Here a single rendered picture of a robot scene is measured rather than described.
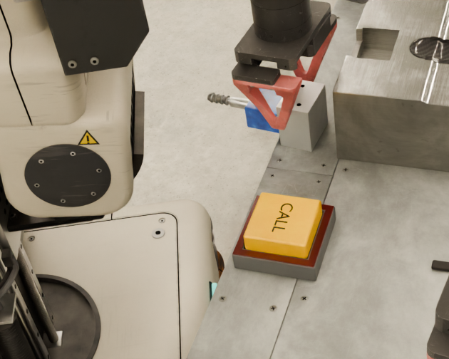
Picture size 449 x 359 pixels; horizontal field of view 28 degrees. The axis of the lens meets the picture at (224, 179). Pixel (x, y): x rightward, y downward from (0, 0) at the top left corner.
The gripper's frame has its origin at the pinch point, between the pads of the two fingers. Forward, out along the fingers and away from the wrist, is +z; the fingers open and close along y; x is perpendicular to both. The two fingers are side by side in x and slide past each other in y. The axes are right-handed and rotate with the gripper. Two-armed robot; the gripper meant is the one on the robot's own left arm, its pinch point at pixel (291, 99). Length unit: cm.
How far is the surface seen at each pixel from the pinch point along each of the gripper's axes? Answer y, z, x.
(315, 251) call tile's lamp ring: -17.1, 2.9, -9.0
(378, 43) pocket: 8.3, -2.6, -6.9
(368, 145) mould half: -2.4, 2.3, -9.1
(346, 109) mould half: -2.7, -2.2, -7.1
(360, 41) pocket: 7.6, -3.0, -5.1
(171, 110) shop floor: 84, 82, 76
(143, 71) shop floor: 97, 81, 92
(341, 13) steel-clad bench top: 22.7, 4.0, 3.0
